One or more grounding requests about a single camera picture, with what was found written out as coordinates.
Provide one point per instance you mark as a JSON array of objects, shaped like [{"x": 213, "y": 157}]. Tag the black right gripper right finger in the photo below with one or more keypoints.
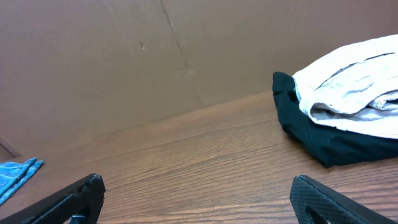
[{"x": 315, "y": 203}]

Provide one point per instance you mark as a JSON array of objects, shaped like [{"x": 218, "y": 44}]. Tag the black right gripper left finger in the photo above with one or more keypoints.
[{"x": 80, "y": 202}]

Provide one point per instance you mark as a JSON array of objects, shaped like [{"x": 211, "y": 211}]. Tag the blue denim jeans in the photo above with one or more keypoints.
[{"x": 14, "y": 175}]

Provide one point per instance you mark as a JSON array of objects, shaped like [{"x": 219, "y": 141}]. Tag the dark green folded garment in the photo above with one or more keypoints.
[{"x": 329, "y": 146}]

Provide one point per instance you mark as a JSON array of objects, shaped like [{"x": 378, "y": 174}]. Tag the white folded garment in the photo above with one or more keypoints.
[{"x": 353, "y": 88}]

